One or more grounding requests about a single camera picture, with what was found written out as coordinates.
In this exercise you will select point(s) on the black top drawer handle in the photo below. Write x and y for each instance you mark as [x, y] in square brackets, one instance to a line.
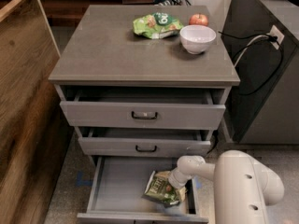
[144, 115]

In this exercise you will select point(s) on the white wall outlet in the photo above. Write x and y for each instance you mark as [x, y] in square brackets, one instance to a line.
[277, 35]

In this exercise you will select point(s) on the black middle drawer handle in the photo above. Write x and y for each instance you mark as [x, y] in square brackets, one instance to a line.
[145, 150]

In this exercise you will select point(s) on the black drawer handle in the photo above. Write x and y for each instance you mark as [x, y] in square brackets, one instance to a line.
[144, 115]
[145, 150]

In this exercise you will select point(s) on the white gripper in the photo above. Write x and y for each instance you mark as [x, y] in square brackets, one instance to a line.
[175, 180]

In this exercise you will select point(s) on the grey bottom drawer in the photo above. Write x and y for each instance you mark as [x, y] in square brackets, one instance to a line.
[117, 195]

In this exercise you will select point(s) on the grey top drawer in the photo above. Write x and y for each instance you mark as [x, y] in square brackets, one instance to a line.
[182, 109]

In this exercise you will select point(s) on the light green snack bag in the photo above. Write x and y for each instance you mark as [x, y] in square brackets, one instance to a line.
[157, 25]

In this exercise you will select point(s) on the wooden board panel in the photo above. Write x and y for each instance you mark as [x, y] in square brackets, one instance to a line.
[34, 134]

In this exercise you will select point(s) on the grey drawer cabinet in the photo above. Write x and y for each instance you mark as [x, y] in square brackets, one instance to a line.
[105, 52]

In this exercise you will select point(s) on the red apple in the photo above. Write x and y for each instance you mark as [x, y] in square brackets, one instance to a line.
[198, 19]

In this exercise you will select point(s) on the grey middle drawer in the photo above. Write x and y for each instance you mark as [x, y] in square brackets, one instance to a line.
[122, 142]

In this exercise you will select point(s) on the dark green jalapeno chip bag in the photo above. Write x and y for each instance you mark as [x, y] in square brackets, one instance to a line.
[160, 190]

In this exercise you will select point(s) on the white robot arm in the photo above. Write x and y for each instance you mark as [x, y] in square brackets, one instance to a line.
[243, 187]

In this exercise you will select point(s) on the white bowl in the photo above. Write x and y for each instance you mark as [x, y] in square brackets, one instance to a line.
[196, 39]

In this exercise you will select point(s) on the grey drawer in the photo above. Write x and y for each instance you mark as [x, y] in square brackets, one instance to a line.
[182, 109]
[117, 195]
[122, 142]

